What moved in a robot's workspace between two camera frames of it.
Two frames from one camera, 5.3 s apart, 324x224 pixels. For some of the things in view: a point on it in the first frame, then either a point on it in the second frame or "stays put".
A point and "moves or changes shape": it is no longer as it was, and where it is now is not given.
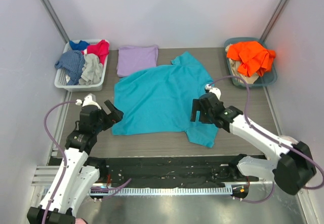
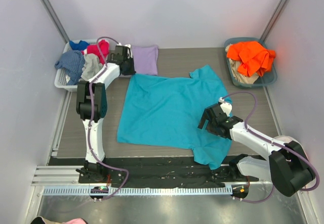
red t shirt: [102, 49] stays put
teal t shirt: [157, 100] moves or changes shape
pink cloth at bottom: [79, 221] stays put
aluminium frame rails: [44, 175] stays put
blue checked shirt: [72, 62] stays put
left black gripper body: [105, 116] to [127, 67]
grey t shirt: [91, 70] stays put
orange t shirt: [253, 57] stays put
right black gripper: [203, 108] to [209, 120]
